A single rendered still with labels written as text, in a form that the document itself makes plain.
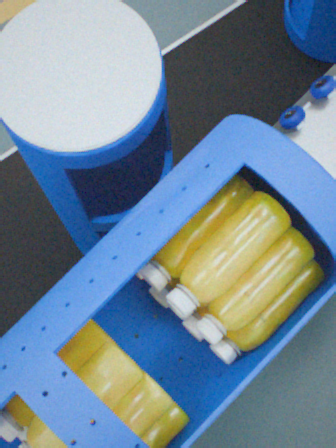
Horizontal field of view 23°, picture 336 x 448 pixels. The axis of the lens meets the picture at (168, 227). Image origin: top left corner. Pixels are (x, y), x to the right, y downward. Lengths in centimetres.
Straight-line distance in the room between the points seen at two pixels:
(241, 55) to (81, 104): 107
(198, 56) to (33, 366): 144
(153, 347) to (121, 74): 43
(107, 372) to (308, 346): 126
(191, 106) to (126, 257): 125
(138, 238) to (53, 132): 31
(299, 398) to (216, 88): 86
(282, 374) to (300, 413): 11
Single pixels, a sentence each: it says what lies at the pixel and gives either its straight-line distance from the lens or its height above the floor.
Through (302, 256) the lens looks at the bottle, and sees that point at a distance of 115.
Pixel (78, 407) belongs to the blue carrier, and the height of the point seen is 123.
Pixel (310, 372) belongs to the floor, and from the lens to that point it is 226.
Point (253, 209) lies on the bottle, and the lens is 110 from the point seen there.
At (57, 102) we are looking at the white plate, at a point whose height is 104.
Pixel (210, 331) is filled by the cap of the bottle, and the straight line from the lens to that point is 113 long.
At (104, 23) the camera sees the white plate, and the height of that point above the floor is 104.
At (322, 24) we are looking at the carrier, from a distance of 218.
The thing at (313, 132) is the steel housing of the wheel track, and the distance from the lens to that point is 142.
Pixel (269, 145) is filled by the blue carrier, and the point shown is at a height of 123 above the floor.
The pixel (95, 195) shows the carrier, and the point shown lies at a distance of 219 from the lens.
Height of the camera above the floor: 224
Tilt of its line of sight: 75 degrees down
